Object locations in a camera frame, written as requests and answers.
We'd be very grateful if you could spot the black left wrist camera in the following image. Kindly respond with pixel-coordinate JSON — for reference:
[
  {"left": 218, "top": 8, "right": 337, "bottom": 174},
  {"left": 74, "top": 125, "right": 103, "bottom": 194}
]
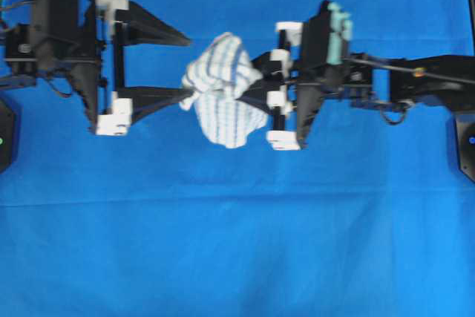
[{"left": 29, "top": 0, "right": 101, "bottom": 132}]

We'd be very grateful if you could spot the black teal right wrist camera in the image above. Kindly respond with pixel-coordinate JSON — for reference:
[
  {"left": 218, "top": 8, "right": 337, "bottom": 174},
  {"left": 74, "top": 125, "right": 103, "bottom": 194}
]
[{"left": 299, "top": 0, "right": 353, "bottom": 71}]

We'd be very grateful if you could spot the white blue-striped towel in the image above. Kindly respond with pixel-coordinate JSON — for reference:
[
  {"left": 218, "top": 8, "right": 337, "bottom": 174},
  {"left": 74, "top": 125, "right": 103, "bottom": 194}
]
[{"left": 179, "top": 32, "right": 268, "bottom": 149}]

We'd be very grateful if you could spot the blue table cloth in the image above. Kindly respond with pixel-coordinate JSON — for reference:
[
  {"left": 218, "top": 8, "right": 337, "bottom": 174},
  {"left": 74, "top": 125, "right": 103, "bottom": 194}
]
[{"left": 1, "top": 0, "right": 474, "bottom": 316}]

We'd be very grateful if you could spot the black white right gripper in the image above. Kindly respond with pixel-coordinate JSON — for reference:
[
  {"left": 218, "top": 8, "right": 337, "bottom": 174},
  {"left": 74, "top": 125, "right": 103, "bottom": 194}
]
[{"left": 237, "top": 22, "right": 324, "bottom": 151}]

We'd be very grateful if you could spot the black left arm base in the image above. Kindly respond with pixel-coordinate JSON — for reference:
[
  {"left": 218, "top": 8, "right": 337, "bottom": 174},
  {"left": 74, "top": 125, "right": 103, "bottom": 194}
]
[{"left": 0, "top": 99, "right": 16, "bottom": 173}]

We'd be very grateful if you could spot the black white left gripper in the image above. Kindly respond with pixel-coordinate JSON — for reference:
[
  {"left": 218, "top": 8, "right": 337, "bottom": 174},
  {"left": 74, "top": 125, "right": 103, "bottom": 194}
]
[{"left": 84, "top": 0, "right": 193, "bottom": 136}]

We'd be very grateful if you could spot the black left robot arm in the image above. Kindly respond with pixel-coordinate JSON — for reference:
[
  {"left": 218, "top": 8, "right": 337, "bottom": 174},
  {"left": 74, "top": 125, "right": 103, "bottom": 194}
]
[{"left": 1, "top": 0, "right": 191, "bottom": 136}]

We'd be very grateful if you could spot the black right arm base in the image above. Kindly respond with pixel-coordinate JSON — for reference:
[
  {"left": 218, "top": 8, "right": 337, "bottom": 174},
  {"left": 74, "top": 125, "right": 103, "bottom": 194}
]
[{"left": 455, "top": 113, "right": 474, "bottom": 182}]

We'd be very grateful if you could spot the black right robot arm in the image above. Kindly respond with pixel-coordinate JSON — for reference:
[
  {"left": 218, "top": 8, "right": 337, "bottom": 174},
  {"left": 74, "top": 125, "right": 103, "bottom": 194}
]
[{"left": 239, "top": 18, "right": 474, "bottom": 150}]

